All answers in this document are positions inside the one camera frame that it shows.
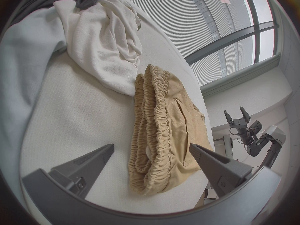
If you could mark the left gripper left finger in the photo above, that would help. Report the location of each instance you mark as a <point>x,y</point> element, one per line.
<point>86,165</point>

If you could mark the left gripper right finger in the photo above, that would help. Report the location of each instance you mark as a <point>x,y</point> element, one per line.
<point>218,167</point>

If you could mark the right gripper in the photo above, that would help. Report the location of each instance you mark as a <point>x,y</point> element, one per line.
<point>240,125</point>

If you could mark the tan shorts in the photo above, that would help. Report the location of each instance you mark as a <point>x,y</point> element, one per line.
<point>164,130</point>

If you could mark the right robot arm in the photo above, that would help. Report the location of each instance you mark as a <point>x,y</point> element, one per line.
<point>275,132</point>

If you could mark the bed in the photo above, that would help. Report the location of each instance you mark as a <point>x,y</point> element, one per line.
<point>77,106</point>

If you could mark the window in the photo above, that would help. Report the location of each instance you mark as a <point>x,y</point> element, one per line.
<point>187,20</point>

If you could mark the pale grey garment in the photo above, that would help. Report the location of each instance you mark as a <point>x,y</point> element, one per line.
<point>21,67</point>

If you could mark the white garment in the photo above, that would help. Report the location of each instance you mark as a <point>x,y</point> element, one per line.
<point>105,43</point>

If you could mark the green garment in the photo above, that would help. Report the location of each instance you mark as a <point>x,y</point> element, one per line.
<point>138,24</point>

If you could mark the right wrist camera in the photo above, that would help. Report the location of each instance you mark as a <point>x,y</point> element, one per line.
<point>256,126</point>

